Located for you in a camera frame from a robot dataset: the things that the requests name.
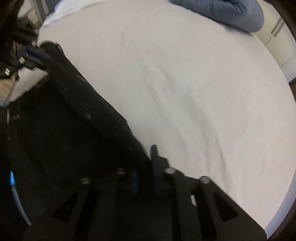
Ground black denim pants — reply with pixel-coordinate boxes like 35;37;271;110
0;41;200;241

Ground white bed sheet mattress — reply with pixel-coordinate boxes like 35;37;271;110
9;0;296;237

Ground blue folded quilt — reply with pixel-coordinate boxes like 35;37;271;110
171;0;264;33

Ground white wardrobe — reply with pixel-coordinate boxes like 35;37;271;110
255;1;295;83

